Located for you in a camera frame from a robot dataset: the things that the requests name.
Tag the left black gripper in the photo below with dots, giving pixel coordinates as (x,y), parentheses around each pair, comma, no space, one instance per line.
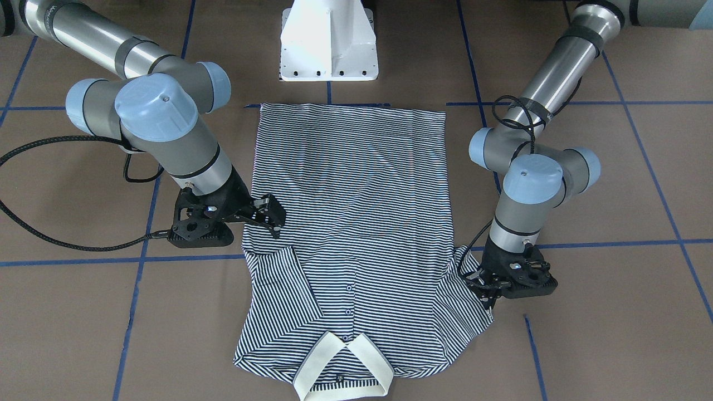
(492,260)

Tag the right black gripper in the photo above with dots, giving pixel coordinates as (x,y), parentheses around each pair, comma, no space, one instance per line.
(238,196)

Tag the navy white striped polo shirt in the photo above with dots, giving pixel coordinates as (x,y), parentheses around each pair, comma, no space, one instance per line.
(362,286)

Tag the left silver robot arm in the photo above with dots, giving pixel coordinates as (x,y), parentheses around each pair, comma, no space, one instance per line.
(537,178)

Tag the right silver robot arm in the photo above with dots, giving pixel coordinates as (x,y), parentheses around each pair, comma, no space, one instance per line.
(155,107)

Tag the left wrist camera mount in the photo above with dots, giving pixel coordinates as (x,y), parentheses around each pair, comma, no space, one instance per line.
(528,274)

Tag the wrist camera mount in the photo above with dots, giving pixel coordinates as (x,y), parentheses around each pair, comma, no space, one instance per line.
(194,226)
(528,274)

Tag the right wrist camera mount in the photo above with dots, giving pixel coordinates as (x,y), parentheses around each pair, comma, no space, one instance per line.
(194,226)

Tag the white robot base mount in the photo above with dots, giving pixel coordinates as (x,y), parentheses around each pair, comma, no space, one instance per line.
(329,41)

